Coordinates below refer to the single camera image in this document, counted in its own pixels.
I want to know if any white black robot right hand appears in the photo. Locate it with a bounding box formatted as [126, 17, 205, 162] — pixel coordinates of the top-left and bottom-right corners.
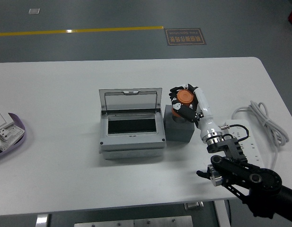
[168, 83, 223, 142]

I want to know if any orange cylinder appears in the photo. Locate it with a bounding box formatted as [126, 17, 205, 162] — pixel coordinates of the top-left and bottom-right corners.
[172, 89, 195, 118]

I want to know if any grey enclosure box with lid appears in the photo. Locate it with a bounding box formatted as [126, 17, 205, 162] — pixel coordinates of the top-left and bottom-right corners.
[98, 87, 166, 160]

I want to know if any dark grey cube with hole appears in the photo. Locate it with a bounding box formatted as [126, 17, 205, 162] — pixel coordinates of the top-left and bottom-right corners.
[164, 105, 195, 143]

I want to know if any brown floor sign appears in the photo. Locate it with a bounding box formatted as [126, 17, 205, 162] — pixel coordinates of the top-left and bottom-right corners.
[164, 27, 207, 46]

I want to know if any white table leg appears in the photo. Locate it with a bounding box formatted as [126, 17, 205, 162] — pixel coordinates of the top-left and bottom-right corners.
[35, 212, 52, 227]
[213, 200, 232, 227]

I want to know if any yellow floor tape line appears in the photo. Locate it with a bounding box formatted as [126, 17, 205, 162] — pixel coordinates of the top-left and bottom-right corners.
[0, 25, 164, 37]

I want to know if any purple tray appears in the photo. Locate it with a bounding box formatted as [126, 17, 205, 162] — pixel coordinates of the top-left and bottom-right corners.
[0, 113, 27, 159]

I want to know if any white socket module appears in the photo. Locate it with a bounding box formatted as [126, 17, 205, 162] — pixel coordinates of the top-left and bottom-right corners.
[0, 127, 11, 143]

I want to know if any white coiled power cable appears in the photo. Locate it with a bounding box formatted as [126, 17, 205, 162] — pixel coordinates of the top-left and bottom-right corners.
[231, 100, 290, 171]

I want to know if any metal table bracket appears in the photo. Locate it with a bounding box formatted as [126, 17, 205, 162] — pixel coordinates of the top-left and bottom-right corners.
[185, 201, 204, 210]

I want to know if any grey metal base plate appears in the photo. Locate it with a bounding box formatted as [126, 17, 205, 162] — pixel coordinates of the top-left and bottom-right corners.
[74, 215, 194, 227]

